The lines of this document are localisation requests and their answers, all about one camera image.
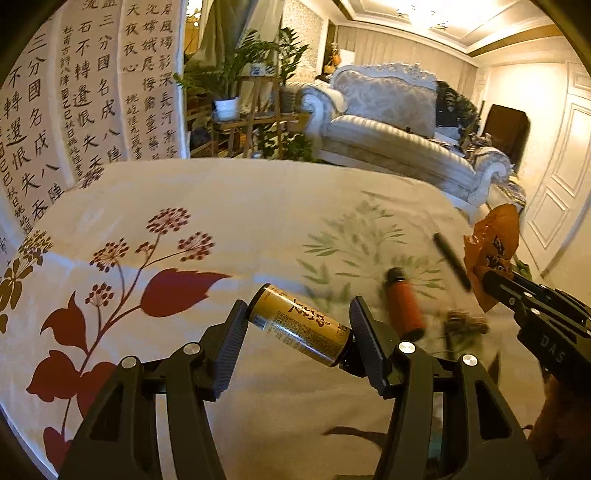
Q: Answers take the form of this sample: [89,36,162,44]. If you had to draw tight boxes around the small dark brown scrap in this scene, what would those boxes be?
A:
[442,309,491,337]

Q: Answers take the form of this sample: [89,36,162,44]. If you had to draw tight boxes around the wooden plant stand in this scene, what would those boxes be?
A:
[188,73,311,161]

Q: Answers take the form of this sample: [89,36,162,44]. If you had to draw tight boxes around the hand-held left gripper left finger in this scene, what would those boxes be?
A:
[58,299,252,480]

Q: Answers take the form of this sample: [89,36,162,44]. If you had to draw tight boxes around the ornate white sofa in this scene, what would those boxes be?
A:
[294,61,514,207]

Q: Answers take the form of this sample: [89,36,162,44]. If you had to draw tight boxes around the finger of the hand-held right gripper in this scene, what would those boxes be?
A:
[481,269,578,324]

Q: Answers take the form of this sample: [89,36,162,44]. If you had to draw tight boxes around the potted plant in white pot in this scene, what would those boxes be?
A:
[172,29,280,123]

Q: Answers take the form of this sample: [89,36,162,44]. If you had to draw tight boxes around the beige window curtains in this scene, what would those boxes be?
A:
[334,24,479,89]

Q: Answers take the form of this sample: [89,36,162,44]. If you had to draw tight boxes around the black pen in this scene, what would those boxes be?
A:
[432,232,473,293]

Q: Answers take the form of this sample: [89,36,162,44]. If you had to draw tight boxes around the green drape curtain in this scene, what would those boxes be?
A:
[198,0,269,54]

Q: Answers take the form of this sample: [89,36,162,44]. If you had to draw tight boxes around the tall green potted plant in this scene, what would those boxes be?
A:
[271,27,311,90]

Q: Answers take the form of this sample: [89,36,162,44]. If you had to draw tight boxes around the person's right forearm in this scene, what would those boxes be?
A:
[526,376,591,468]

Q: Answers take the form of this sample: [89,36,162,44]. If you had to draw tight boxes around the orange wrapper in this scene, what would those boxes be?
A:
[463,203,522,314]

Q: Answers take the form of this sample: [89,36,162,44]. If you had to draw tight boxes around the orange cylinder with black cap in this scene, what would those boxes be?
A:
[385,266,427,343]

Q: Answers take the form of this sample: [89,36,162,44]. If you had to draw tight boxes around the white panelled door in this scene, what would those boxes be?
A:
[525,62,591,278]

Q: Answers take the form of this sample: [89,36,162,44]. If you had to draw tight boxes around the floral print tablecloth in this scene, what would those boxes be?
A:
[0,157,557,480]

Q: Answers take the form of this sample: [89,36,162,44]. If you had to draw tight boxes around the dark brown cabinet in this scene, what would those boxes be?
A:
[486,103,533,175]

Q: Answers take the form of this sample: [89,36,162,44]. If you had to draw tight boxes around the gold drink can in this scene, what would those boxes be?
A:
[245,283,354,368]

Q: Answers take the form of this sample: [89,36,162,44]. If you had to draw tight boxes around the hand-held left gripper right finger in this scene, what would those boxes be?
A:
[348,295,542,480]

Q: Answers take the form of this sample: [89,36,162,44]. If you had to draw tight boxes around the calligraphy wall scroll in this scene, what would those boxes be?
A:
[0,0,191,274]

